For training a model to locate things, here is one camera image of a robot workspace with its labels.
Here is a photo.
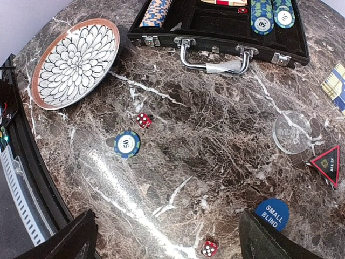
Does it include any red die in case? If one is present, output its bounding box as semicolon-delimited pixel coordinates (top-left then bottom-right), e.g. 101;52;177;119
238;7;248;13

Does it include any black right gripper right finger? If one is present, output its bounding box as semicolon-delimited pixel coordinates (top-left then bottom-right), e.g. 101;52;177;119
239;209;321;259

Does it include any blue green 50 chip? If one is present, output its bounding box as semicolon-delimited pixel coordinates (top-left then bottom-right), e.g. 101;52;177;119
114;130;141;159

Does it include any blue gold card box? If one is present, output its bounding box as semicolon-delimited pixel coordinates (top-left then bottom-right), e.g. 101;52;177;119
321;63;345;114

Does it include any white slotted cable duct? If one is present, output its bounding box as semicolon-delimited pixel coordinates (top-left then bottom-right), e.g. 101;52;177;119
1;146;45;247

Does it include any green blue chip stack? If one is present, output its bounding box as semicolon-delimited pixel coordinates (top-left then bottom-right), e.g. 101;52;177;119
272;0;295;29
250;0;274;35

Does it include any red die near plate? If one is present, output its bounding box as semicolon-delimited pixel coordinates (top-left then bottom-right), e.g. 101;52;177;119
136;113;152;128

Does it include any black red all-in triangle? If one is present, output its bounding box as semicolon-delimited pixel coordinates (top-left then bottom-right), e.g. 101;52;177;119
305;144;340;190

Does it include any black front table rail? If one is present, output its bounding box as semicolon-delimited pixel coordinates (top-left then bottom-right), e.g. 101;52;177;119
1;54;73;240

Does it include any green blue chip stack rear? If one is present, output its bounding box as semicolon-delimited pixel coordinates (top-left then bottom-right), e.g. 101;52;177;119
272;0;295;29

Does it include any blue small blind button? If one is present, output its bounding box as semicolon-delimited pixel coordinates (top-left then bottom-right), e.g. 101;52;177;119
254;198;289;231

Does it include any red die centre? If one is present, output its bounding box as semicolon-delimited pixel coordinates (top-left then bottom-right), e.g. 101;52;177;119
201;240;218;257

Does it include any floral patterned plate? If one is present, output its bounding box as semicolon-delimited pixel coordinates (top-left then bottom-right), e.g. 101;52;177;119
31;18;120;110

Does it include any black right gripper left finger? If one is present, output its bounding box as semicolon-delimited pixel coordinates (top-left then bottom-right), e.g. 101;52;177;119
16;209;98;259

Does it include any green blue chip stack front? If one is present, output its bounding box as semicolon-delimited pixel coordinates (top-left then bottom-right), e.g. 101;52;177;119
250;0;274;35

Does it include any black poker case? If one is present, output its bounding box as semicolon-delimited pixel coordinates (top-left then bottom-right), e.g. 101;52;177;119
128;1;310;75

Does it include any clear dealer button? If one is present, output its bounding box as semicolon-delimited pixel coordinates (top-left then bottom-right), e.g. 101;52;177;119
272;111;312;155

